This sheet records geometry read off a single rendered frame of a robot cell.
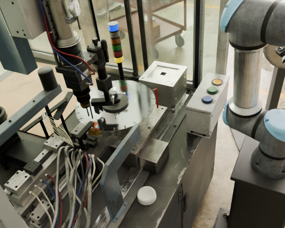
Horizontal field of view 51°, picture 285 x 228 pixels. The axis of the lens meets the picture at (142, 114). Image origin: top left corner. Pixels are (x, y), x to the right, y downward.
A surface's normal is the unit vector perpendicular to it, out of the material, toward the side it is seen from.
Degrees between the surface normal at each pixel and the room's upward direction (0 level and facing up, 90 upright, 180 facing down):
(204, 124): 90
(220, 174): 0
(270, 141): 90
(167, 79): 0
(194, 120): 90
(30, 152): 0
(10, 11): 90
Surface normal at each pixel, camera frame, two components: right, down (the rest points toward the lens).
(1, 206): 0.88, 0.23
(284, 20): -0.29, 0.16
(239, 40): -0.63, 0.65
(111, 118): -0.10, -0.76
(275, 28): -0.52, 0.46
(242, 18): -0.71, 0.27
